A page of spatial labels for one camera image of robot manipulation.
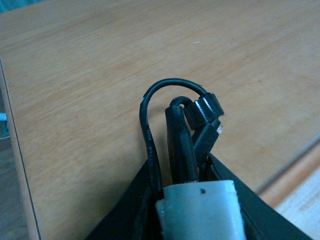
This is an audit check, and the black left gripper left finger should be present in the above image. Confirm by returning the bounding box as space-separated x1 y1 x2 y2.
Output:
86 161 162 240

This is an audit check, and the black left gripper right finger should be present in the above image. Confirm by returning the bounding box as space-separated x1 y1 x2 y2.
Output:
199 153 310 240

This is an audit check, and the white charger with black cable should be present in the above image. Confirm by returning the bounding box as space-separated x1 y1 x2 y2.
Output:
139 78 246 240

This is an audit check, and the light wooden nightstand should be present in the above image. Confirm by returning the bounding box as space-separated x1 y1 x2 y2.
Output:
0 0 320 240

